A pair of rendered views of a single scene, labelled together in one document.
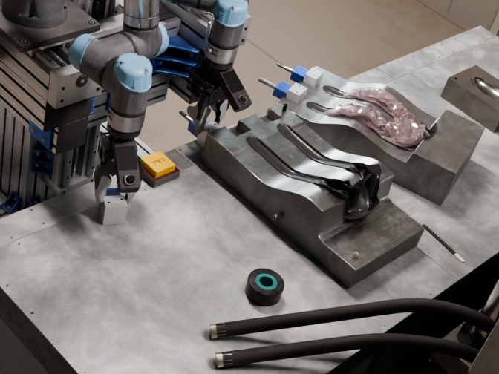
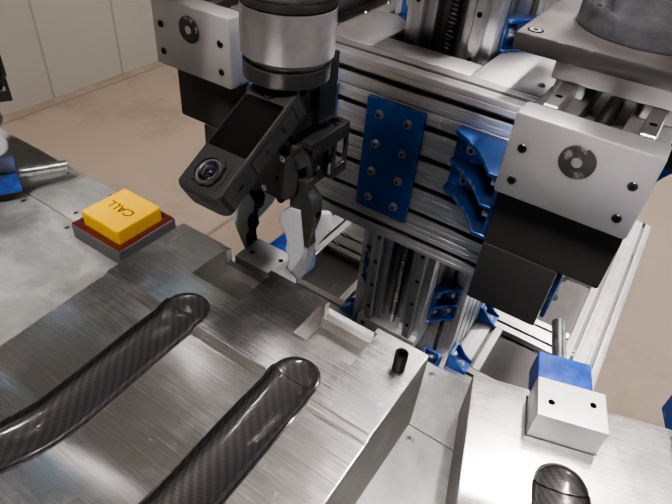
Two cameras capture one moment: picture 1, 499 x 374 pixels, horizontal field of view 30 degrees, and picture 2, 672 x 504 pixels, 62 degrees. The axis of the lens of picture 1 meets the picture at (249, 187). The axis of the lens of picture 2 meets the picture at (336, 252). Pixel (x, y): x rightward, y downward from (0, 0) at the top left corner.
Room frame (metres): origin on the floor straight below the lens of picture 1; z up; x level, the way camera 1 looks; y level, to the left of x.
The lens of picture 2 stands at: (1.91, -0.29, 1.21)
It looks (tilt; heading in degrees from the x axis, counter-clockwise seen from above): 40 degrees down; 85
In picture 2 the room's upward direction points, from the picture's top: 6 degrees clockwise
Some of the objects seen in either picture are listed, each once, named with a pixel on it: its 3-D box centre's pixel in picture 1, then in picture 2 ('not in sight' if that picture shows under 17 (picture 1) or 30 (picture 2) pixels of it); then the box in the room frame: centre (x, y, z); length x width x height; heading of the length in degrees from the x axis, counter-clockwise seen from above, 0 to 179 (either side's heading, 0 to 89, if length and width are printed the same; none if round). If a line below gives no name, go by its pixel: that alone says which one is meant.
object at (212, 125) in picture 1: (197, 125); (294, 253); (1.90, 0.17, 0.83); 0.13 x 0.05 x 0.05; 55
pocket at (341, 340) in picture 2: (266, 121); (336, 346); (1.94, 0.01, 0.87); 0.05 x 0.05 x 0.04; 55
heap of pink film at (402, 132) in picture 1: (380, 111); not in sight; (2.09, -0.28, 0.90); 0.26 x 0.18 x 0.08; 72
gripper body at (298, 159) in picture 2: (212, 76); (290, 122); (1.89, 0.16, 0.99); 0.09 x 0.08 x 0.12; 55
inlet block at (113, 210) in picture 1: (109, 195); (8, 174); (1.55, 0.29, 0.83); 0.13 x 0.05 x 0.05; 28
